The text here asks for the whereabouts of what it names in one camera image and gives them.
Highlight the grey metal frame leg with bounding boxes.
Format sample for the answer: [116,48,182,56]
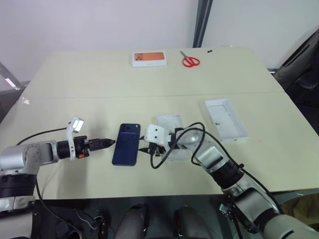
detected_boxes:
[0,61,28,91]

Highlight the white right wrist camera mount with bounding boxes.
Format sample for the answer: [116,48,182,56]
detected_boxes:
[144,123,173,148]

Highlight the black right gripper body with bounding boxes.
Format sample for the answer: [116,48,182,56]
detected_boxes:
[147,142,167,158]

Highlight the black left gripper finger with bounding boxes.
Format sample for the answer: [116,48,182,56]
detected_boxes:
[88,137,116,145]
[88,144,114,151]

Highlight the dark vertical door frame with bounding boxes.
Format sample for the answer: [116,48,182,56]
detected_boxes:
[192,0,213,49]

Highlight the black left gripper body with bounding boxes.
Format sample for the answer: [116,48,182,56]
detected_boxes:
[74,135,92,160]

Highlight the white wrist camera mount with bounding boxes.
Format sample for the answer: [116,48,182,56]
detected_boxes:
[65,116,85,160]
[144,123,173,148]

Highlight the red handled scissors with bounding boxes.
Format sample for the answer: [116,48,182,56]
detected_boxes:
[179,50,201,68]

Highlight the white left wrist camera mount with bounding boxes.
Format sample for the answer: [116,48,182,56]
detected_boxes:
[65,116,85,160]

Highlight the dark grey rounded leg cover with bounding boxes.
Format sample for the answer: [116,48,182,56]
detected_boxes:
[116,202,151,239]
[172,205,213,239]

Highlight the dark bulky bag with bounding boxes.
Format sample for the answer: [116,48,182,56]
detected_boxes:
[273,30,319,106]

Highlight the white phone box lid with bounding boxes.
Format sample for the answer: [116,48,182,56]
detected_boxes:
[204,98,250,143]

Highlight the white phone box base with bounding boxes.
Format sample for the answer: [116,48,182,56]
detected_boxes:
[156,114,190,162]

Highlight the dark blue smartphone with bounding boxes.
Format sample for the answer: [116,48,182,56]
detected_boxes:
[111,122,142,167]

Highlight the olive green clothing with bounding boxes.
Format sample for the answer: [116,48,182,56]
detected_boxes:
[283,193,319,218]

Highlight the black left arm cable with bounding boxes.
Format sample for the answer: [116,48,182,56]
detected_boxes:
[16,126,75,235]

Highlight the white box with orange print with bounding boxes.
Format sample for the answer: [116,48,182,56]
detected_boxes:
[131,51,168,68]

